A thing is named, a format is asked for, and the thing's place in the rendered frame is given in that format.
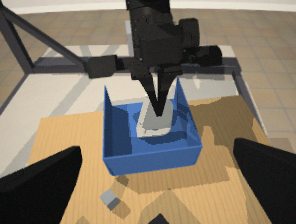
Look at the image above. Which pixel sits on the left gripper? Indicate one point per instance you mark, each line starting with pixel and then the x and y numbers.
pixel 104 66

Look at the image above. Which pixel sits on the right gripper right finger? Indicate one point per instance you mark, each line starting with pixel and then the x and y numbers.
pixel 271 174

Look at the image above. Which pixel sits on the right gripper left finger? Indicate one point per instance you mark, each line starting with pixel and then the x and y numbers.
pixel 40 192

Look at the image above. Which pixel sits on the blue open tray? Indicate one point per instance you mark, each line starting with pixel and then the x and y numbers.
pixel 123 153

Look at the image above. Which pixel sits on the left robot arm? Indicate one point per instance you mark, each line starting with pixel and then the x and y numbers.
pixel 164 42

